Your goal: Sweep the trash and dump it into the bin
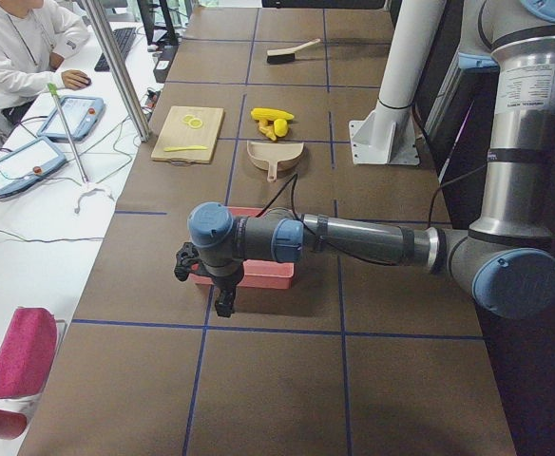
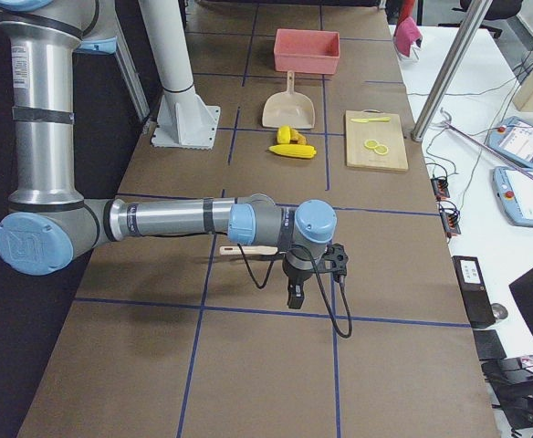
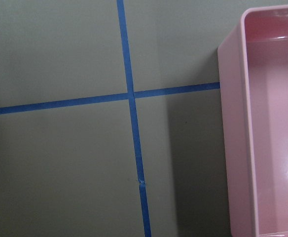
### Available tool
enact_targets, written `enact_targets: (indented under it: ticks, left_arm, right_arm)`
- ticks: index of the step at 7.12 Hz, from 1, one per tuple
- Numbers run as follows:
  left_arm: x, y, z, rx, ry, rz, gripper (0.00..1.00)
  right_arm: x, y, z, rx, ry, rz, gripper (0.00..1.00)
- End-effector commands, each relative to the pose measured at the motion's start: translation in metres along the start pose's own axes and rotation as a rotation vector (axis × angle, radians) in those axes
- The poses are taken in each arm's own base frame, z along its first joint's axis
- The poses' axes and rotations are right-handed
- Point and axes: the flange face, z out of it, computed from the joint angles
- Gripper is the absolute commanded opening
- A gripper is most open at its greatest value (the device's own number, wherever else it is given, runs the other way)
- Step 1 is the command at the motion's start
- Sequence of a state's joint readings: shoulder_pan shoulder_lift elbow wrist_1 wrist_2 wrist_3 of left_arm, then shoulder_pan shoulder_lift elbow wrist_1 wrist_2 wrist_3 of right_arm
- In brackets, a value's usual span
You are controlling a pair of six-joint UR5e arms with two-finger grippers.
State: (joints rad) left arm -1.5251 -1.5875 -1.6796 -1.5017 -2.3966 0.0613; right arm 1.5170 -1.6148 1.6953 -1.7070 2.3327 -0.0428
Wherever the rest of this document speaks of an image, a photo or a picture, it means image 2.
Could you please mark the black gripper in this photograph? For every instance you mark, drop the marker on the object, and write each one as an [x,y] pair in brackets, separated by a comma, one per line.
[296,277]

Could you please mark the yellow toy corn cob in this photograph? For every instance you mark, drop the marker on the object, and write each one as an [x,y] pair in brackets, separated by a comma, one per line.
[298,151]

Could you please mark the tan toy ginger root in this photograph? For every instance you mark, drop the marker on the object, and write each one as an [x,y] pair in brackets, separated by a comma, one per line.
[297,137]

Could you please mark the yellow toy corn piece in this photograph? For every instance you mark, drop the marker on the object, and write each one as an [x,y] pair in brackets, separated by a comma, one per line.
[284,135]

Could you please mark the beige plastic dustpan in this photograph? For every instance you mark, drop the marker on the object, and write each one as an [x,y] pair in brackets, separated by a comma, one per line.
[289,108]

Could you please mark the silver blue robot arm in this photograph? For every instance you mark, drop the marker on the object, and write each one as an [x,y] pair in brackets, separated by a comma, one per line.
[50,222]

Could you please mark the pink plastic bin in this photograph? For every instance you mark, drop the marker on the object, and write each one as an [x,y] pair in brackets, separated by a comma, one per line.
[307,51]

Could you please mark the lemon slice rear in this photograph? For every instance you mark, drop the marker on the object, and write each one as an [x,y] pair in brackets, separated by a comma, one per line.
[370,144]

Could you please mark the orange black connector block lower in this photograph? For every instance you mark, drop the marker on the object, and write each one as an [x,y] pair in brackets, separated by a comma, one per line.
[450,217]

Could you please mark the orange black connector block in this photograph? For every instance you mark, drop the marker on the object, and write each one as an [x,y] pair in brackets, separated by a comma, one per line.
[450,217]
[440,188]

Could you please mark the bamboo cutting board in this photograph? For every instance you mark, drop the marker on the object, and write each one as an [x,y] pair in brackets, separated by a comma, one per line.
[389,134]

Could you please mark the orange black connector block upper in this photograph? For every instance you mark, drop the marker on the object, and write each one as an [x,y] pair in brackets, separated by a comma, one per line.
[440,188]

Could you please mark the black box with label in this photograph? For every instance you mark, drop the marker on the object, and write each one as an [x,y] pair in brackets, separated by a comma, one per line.
[473,291]

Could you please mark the yellow plastic toy knife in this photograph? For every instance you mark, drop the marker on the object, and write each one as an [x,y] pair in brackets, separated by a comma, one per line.
[371,120]

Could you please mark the teach pendant lower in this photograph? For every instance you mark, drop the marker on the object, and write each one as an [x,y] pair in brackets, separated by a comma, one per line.
[514,191]

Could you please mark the teach pendant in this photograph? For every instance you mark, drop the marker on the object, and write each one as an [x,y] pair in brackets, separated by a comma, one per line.
[513,138]
[514,191]

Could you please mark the teach pendant upper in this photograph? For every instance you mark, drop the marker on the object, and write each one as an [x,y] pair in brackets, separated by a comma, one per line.
[513,138]

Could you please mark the pink cloth on stand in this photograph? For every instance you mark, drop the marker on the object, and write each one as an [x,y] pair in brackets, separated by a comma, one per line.
[407,40]

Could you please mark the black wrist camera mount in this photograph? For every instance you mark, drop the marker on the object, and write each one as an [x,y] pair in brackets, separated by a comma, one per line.
[334,261]

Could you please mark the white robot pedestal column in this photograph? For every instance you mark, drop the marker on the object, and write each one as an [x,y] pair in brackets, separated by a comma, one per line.
[183,120]

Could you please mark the silver aluminium frame post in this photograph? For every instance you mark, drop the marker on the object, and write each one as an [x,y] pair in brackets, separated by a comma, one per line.
[475,14]

